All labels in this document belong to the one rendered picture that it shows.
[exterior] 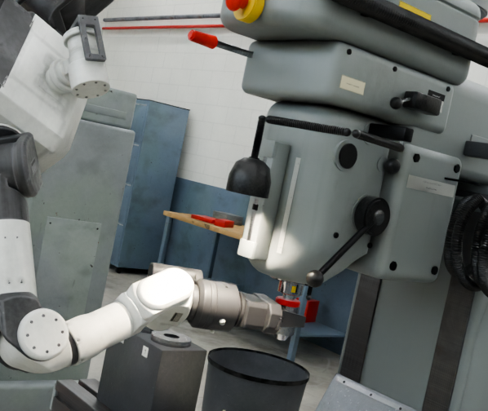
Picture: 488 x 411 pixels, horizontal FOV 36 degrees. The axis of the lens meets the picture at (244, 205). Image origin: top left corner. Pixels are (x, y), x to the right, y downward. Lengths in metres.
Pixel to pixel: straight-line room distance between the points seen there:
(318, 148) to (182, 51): 8.25
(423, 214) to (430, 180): 0.07
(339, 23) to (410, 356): 0.79
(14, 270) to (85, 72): 0.35
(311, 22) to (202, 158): 7.56
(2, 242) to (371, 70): 0.67
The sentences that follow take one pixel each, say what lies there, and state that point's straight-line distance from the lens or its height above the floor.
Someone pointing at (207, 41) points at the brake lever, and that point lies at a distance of 1.35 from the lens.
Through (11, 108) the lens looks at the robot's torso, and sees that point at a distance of 1.33.
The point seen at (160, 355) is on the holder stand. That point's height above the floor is 1.08.
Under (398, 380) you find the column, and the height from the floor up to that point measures 1.10.
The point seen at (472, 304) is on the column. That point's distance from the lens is 1.62.
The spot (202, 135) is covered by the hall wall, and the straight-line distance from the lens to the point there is 8.82.
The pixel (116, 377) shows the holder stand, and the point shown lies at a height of 0.98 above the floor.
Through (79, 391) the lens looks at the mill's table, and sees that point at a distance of 1.87.
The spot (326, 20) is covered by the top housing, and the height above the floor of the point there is 1.75.
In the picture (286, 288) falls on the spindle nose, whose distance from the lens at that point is 1.41.
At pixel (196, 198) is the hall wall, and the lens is 8.72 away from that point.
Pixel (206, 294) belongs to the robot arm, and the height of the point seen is 1.26.
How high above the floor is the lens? 1.50
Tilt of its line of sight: 3 degrees down
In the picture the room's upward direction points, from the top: 12 degrees clockwise
